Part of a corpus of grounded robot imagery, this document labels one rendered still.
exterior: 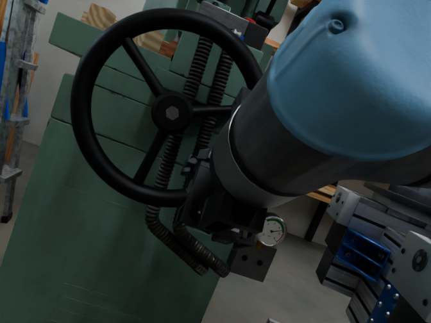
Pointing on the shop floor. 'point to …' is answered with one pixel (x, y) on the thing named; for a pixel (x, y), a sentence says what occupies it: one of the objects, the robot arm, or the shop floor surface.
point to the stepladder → (27, 31)
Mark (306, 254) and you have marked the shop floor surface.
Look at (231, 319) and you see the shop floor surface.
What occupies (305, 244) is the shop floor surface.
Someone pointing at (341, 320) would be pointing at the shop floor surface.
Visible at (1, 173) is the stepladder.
